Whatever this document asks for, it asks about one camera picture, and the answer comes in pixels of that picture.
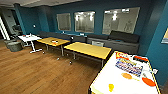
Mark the yellow air hockey table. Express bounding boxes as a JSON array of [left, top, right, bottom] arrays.
[[89, 50, 161, 94]]

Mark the orange snack bag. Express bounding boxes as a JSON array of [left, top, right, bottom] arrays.
[[114, 51, 131, 62]]

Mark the interior glass window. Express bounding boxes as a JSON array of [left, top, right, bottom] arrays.
[[73, 10, 97, 34], [56, 12, 73, 32], [101, 7, 141, 36]]

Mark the light grey sofa cushion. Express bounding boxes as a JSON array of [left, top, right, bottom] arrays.
[[91, 39, 105, 48]]

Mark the yellow wooden table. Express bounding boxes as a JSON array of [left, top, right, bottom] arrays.
[[36, 36, 72, 57], [63, 41, 113, 68]]

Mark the dark grey sofa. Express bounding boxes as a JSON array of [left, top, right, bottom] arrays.
[[36, 30, 141, 55]]

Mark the pale yellow wall plate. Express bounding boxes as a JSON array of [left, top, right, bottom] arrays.
[[161, 28, 168, 45]]

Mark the small orange table item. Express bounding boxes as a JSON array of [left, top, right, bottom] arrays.
[[51, 39, 60, 45]]

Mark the dark grey floor bin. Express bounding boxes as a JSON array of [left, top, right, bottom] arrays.
[[6, 39, 24, 53]]

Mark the red black paddle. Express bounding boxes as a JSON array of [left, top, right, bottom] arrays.
[[133, 55, 150, 63]]

